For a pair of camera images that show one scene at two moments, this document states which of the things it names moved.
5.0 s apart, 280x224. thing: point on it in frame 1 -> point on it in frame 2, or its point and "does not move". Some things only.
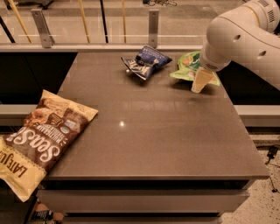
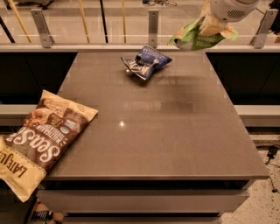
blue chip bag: x=146 y=59 does not move
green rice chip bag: x=187 y=67 -> x=189 y=38
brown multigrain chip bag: x=28 y=150 does not move
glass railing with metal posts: x=107 y=25 does not move
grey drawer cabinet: x=156 y=152 does not move
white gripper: x=208 y=65 -> x=231 y=9
